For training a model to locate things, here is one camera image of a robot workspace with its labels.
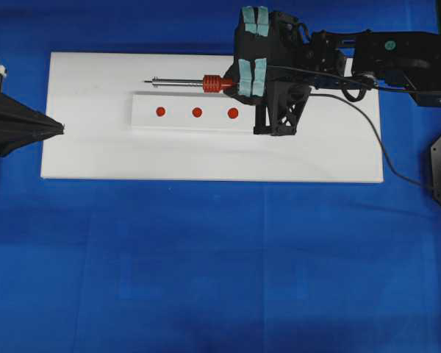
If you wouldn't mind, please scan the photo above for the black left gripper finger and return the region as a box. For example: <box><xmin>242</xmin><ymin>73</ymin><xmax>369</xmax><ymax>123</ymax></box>
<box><xmin>0</xmin><ymin>93</ymin><xmax>64</xmax><ymax>157</ymax></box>

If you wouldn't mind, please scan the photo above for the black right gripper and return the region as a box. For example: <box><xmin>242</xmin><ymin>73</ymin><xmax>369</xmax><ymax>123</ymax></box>
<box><xmin>224</xmin><ymin>6</ymin><xmax>348</xmax><ymax>106</ymax></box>

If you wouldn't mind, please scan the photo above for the red handled soldering iron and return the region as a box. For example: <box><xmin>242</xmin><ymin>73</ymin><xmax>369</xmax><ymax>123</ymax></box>
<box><xmin>143</xmin><ymin>75</ymin><xmax>240</xmax><ymax>95</ymax></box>

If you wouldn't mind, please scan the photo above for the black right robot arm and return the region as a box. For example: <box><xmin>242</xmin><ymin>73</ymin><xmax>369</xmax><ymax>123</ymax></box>
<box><xmin>223</xmin><ymin>7</ymin><xmax>441</xmax><ymax>114</ymax></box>

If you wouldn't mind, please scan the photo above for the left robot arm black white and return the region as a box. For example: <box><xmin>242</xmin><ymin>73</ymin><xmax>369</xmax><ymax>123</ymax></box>
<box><xmin>0</xmin><ymin>64</ymin><xmax>64</xmax><ymax>158</ymax></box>

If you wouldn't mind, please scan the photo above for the right red dot mark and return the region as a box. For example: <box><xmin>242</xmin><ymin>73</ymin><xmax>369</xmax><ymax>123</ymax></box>
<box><xmin>227</xmin><ymin>107</ymin><xmax>239</xmax><ymax>119</ymax></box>

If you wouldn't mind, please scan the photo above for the red dot mark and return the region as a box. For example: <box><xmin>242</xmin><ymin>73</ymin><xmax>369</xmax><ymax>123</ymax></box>
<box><xmin>192</xmin><ymin>107</ymin><xmax>203</xmax><ymax>118</ymax></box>
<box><xmin>156</xmin><ymin>107</ymin><xmax>165</xmax><ymax>117</ymax></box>
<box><xmin>227</xmin><ymin>107</ymin><xmax>239</xmax><ymax>119</ymax></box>

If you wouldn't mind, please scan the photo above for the middle red dot mark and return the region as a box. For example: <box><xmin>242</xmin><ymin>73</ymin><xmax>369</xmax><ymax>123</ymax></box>
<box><xmin>192</xmin><ymin>107</ymin><xmax>203</xmax><ymax>118</ymax></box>

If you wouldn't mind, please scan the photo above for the left red dot mark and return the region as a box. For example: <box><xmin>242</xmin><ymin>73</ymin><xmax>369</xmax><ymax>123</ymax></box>
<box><xmin>156</xmin><ymin>107</ymin><xmax>165</xmax><ymax>117</ymax></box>

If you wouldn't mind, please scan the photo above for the white foam board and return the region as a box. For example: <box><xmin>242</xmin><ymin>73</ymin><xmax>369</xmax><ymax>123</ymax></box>
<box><xmin>41</xmin><ymin>52</ymin><xmax>384</xmax><ymax>183</ymax></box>

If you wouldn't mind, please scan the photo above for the blue table cloth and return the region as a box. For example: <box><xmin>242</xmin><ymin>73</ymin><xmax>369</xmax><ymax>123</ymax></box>
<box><xmin>0</xmin><ymin>0</ymin><xmax>441</xmax><ymax>353</ymax></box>

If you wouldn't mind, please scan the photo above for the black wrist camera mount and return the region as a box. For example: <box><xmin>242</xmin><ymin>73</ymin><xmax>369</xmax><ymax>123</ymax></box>
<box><xmin>253</xmin><ymin>81</ymin><xmax>312</xmax><ymax>136</ymax></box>

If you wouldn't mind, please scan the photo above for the black soldering iron cable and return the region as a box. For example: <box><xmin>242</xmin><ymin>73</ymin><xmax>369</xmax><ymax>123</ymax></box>
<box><xmin>306</xmin><ymin>92</ymin><xmax>441</xmax><ymax>199</ymax></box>

